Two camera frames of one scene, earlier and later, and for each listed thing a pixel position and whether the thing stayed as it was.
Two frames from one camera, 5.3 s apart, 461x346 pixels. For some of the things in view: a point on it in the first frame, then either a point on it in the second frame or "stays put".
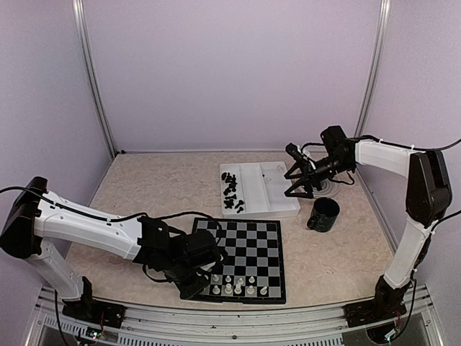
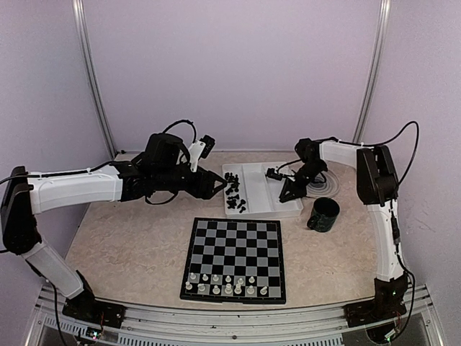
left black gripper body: (187, 290) -> (198, 191)
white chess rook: (238, 290) stays put
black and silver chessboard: (253, 271) stays put
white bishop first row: (251, 290) stays put
